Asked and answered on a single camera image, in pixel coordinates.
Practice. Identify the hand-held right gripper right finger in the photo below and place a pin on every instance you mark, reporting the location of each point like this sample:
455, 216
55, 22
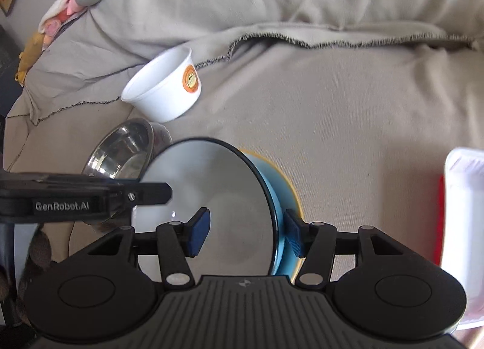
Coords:
295, 235

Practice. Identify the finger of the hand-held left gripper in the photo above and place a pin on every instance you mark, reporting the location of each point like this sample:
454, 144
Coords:
151, 194

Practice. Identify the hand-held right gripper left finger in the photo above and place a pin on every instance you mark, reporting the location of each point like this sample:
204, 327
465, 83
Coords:
198, 231

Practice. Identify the yellow plate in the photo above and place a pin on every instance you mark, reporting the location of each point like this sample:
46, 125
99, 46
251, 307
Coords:
291, 187

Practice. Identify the stainless steel bowl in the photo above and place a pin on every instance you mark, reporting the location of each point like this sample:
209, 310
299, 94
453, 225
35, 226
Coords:
113, 152

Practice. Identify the red plastic tray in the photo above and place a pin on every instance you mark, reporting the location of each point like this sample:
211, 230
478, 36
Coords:
441, 220

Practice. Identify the white plastic tray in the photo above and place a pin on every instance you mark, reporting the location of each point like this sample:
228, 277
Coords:
467, 220

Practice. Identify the beige bed sheet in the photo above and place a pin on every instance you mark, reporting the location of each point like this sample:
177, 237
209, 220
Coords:
340, 125

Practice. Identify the dark cabinet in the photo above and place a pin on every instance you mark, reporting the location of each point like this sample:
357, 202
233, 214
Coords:
7, 69

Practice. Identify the yellow plush toy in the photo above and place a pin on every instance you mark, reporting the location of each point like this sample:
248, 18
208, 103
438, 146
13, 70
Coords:
30, 57

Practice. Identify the pink and white plush toy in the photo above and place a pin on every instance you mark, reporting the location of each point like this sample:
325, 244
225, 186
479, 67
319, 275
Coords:
60, 20

